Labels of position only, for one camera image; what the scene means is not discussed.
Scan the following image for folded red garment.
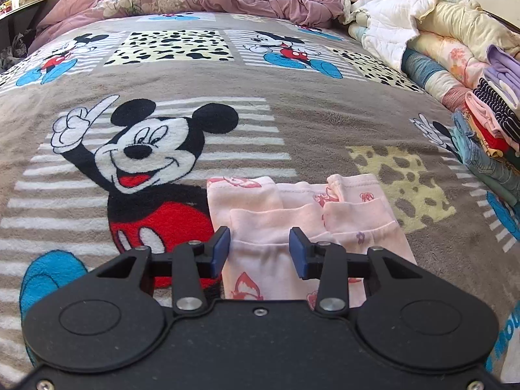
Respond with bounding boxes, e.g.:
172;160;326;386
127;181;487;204
470;119;510;158

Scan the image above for folded lilac garment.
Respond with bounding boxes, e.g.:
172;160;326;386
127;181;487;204
485;44;519;111

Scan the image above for cream floral folded quilt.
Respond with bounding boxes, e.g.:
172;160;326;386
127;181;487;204
408;0;519;111

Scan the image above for Mickey Mouse fleece blanket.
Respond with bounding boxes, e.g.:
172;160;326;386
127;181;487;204
1;12;519;385

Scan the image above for dark desk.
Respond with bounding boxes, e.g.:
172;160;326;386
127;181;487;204
1;0;49;49

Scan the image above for striped navy folded garment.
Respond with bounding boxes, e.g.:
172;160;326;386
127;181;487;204
473;78;520;144

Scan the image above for white quilted comforter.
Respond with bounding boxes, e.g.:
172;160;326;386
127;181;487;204
340;0;437;72

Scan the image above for folded blue jeans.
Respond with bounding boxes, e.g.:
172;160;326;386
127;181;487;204
451;109;519;207

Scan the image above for pink printed children's pants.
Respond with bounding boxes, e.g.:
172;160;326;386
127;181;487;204
206;174;415;305

